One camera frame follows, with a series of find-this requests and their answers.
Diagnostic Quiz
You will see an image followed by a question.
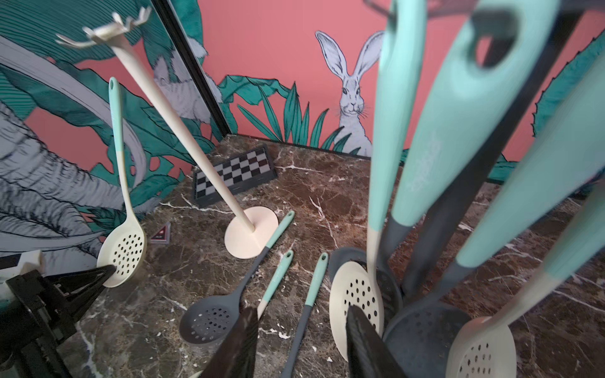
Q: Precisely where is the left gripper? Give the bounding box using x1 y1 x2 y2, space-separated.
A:
1 265 116 377

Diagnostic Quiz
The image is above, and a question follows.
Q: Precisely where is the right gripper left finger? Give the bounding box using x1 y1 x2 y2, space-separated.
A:
199 306 259 377

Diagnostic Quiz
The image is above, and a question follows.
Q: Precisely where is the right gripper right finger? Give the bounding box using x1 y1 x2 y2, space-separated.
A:
346 306 406 377

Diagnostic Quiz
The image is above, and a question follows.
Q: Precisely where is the grey skimmer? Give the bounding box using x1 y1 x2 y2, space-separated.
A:
383 56 604 377
329 1 560 333
280 252 329 378
179 210 296 346

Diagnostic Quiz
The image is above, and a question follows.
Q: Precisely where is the beige skimmer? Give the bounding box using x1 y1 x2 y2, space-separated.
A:
97 77 147 288
328 0 427 358
445 182 604 377
193 250 294 377

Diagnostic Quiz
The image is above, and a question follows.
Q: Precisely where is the beige utensil rack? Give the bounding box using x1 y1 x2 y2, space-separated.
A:
57 7 278 259

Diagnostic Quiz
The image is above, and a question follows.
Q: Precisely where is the red triangle sticker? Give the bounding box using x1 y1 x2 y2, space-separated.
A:
148 222 171 245

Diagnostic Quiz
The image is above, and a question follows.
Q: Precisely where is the black white checkerboard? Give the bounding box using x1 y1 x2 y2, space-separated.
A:
192 144 277 207

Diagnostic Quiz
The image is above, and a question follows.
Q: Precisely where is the left black frame post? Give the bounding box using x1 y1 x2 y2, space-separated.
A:
151 0 231 141

